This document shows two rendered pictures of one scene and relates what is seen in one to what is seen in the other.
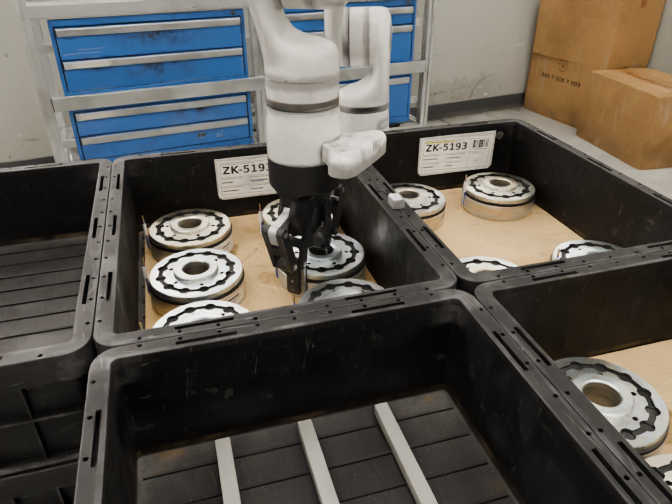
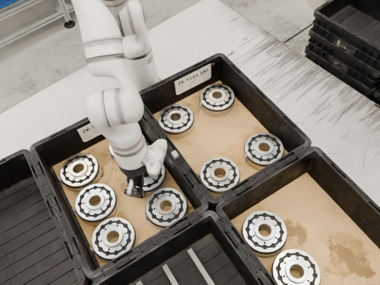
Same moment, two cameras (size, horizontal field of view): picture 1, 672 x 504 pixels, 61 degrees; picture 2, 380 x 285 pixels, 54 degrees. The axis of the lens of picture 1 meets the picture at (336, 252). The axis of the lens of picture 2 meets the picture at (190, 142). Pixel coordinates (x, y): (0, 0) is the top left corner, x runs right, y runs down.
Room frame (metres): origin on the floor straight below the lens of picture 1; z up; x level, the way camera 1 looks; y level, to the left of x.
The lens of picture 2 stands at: (0.06, -0.02, 1.70)
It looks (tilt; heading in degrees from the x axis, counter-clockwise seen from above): 56 degrees down; 350
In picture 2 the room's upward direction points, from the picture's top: 7 degrees counter-clockwise
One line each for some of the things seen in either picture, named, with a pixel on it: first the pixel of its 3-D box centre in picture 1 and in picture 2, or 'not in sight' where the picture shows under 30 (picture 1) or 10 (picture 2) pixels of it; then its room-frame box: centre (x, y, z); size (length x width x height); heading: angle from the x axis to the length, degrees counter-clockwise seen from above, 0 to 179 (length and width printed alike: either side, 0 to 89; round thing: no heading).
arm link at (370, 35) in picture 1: (363, 62); (131, 30); (0.98, -0.05, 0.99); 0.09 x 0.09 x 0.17; 87
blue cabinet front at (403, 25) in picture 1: (343, 70); not in sight; (2.63, -0.03, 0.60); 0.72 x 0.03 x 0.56; 114
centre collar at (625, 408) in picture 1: (601, 395); (264, 230); (0.34, -0.22, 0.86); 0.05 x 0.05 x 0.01
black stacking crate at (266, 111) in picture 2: (492, 222); (217, 132); (0.64, -0.20, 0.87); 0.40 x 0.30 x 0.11; 16
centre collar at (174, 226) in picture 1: (190, 224); (78, 168); (0.64, 0.18, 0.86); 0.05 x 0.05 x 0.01
